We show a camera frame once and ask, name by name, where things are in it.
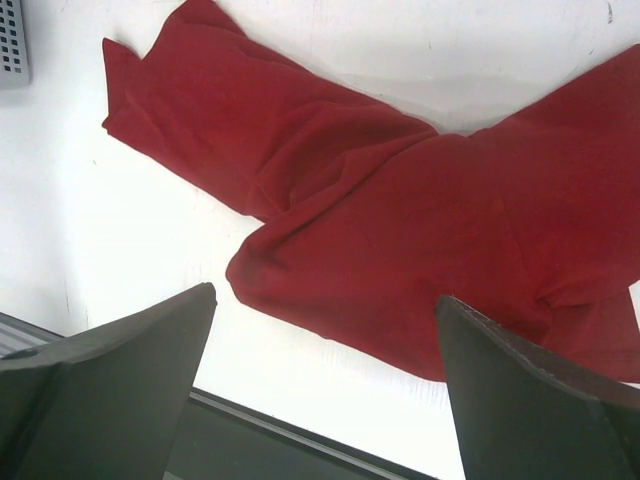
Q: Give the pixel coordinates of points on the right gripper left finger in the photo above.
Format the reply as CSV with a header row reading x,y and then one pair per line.
x,y
104,403

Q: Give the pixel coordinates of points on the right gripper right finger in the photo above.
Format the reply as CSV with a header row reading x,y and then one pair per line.
x,y
523,412

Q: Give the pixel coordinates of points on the dark red t shirt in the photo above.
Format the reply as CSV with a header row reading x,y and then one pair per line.
x,y
368,215

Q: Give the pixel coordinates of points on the grey laundry basket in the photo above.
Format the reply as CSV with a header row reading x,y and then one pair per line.
x,y
15,68

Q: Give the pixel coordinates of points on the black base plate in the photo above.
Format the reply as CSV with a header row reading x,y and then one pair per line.
x,y
220,439

